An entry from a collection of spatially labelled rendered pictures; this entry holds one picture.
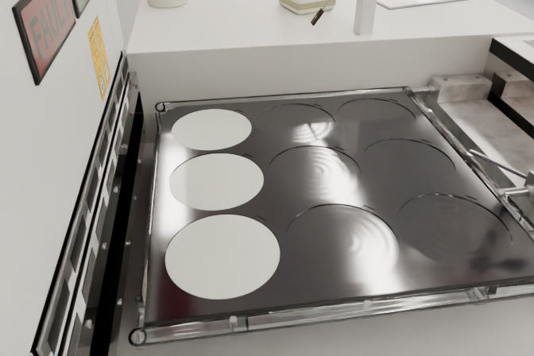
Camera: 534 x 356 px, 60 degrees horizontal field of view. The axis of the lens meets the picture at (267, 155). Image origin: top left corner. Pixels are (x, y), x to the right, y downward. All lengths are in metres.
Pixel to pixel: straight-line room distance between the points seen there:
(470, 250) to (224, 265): 0.22
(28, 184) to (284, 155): 0.32
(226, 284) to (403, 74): 0.46
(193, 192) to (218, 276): 0.12
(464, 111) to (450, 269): 0.34
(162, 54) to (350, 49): 0.26
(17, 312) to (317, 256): 0.24
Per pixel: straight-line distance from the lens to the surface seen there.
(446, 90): 0.73
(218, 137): 0.57
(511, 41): 0.77
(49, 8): 0.36
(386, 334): 0.48
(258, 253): 0.42
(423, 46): 0.73
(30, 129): 0.30
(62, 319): 0.33
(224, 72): 0.67
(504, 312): 0.53
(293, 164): 0.52
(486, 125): 0.70
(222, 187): 0.49
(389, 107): 0.66
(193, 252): 0.42
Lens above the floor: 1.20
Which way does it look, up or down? 34 degrees down
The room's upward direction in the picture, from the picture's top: straight up
